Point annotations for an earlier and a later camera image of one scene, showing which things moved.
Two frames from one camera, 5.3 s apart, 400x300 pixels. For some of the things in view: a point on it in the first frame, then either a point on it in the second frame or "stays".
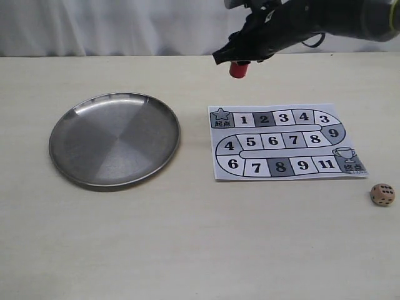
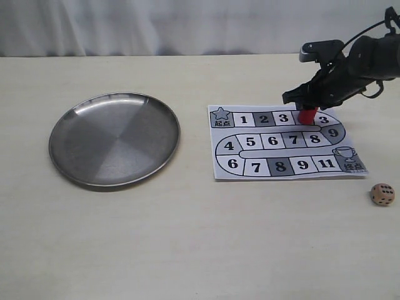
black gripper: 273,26 to 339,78
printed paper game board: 262,142 stays
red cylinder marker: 238,71 to 306,117
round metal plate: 114,141 stays
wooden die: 382,194 stays
